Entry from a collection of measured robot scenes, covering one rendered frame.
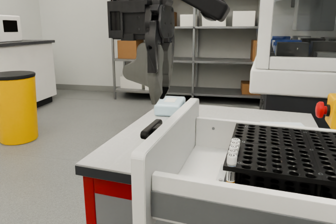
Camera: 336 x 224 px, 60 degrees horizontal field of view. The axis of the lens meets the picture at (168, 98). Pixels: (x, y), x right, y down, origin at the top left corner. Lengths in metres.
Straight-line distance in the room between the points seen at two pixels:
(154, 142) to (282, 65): 0.93
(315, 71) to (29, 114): 2.49
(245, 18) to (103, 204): 3.69
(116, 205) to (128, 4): 0.47
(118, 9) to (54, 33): 5.04
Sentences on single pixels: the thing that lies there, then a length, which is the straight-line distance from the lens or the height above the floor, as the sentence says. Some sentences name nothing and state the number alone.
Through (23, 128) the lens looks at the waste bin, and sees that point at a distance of 3.05.
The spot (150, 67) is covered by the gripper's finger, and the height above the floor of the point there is 1.01.
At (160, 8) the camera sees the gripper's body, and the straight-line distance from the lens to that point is 0.42.
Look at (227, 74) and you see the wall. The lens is 4.65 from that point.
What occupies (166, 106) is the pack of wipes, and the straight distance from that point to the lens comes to 1.02.
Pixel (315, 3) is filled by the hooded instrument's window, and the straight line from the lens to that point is 1.26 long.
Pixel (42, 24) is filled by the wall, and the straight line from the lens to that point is 5.59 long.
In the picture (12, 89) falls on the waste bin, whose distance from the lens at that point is 2.94.
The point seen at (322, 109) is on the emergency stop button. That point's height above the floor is 0.88.
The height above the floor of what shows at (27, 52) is 0.76.
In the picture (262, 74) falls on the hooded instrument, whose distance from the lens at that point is 1.24.
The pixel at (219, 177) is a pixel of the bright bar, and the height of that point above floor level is 0.85.
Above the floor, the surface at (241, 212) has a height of 0.87.
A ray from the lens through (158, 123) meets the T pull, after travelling 0.49.
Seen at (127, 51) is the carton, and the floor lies 0.72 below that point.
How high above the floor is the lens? 1.07
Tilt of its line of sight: 13 degrees down
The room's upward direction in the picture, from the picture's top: straight up
